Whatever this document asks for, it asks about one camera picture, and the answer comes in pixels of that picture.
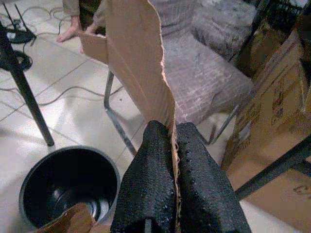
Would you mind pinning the long torn cardboard piece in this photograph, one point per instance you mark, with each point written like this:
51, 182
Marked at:
136, 60

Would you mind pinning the person's bare legs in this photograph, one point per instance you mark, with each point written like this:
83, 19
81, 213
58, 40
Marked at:
70, 31

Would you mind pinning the metal frame chair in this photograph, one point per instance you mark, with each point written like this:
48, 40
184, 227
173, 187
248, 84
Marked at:
121, 131

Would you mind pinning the small torn cardboard piece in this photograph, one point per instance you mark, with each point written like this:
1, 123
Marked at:
77, 218

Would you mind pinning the large brown cardboard box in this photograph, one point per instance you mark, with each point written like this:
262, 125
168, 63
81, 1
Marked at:
279, 109

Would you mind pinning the black round stand base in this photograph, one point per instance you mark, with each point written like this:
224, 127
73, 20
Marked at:
19, 36

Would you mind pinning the round grey rubbish bin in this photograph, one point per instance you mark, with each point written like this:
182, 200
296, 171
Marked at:
60, 174

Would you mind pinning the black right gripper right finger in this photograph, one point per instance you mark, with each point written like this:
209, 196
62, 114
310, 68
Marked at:
204, 189

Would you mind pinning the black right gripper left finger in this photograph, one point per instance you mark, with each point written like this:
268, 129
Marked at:
145, 182

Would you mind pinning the black metal pole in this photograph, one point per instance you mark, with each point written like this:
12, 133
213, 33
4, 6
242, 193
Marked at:
29, 97

